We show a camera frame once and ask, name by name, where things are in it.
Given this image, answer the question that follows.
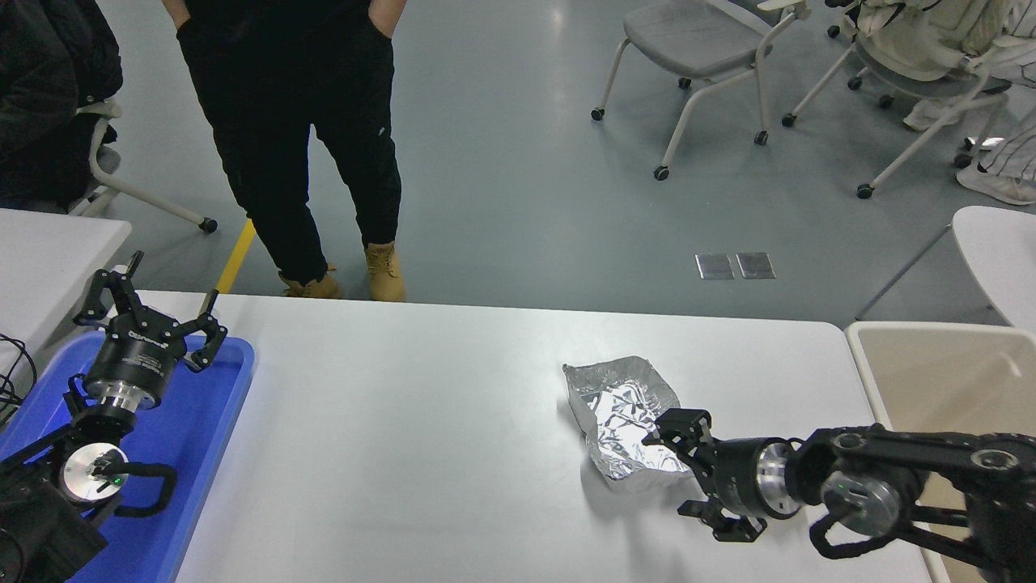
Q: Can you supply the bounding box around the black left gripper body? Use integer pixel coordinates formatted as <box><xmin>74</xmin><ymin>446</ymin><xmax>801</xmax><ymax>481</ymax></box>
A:
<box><xmin>83</xmin><ymin>312</ymin><xmax>189</xmax><ymax>399</ymax></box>

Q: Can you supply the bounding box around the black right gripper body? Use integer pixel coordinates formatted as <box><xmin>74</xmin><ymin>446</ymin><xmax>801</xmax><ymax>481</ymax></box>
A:
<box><xmin>694</xmin><ymin>437</ymin><xmax>770</xmax><ymax>519</ymax></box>

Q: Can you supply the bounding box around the foil tray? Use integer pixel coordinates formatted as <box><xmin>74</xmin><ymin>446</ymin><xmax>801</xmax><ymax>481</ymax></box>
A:
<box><xmin>562</xmin><ymin>355</ymin><xmax>705</xmax><ymax>493</ymax></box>

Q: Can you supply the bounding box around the white side table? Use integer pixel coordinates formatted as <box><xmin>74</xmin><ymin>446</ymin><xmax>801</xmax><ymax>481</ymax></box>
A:
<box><xmin>0</xmin><ymin>209</ymin><xmax>134</xmax><ymax>377</ymax></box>

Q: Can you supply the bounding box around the blue plastic tray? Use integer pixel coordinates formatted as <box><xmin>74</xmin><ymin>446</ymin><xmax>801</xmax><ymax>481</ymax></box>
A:
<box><xmin>0</xmin><ymin>332</ymin><xmax>256</xmax><ymax>583</ymax></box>

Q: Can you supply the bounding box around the large pale bin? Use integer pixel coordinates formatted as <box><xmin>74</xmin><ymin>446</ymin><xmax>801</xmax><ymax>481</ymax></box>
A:
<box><xmin>844</xmin><ymin>321</ymin><xmax>1036</xmax><ymax>583</ymax></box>

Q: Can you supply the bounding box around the person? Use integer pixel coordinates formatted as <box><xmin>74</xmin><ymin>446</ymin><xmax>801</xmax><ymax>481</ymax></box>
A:
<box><xmin>160</xmin><ymin>0</ymin><xmax>408</xmax><ymax>303</ymax></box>
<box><xmin>902</xmin><ymin>0</ymin><xmax>1036</xmax><ymax>206</ymax></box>

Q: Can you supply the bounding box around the black padded coat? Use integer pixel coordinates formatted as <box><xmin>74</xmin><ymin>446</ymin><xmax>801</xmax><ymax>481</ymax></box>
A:
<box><xmin>0</xmin><ymin>0</ymin><xmax>124</xmax><ymax>213</ymax></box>

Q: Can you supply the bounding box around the white round table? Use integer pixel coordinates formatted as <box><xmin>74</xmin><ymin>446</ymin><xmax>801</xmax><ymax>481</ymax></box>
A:
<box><xmin>953</xmin><ymin>206</ymin><xmax>1036</xmax><ymax>334</ymax></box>

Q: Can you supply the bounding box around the grey wheeled chair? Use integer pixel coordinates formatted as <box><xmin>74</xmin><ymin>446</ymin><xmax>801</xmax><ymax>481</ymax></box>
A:
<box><xmin>591</xmin><ymin>0</ymin><xmax>810</xmax><ymax>181</ymax></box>

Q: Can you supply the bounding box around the cream wheeled office chair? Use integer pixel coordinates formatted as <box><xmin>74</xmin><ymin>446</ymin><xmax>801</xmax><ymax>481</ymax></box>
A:
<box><xmin>781</xmin><ymin>0</ymin><xmax>1036</xmax><ymax>200</ymax></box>

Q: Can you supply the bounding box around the black cable bundle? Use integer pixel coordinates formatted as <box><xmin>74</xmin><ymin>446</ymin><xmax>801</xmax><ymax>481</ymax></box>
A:
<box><xmin>0</xmin><ymin>334</ymin><xmax>37</xmax><ymax>426</ymax></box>

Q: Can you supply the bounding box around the white frame wheeled chair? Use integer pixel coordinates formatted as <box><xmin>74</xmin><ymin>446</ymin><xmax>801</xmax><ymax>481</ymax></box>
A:
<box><xmin>69</xmin><ymin>97</ymin><xmax>219</xmax><ymax>236</ymax></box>

